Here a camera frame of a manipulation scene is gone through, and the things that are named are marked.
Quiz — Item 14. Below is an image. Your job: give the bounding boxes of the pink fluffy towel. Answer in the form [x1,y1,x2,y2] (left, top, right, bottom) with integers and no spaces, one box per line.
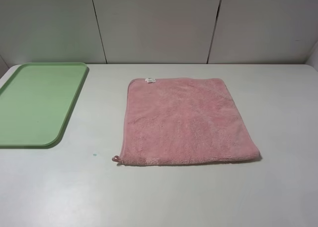
[112,78,260,166]

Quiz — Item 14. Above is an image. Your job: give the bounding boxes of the green plastic tray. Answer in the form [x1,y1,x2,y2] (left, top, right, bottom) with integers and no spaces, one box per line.
[0,63,88,148]

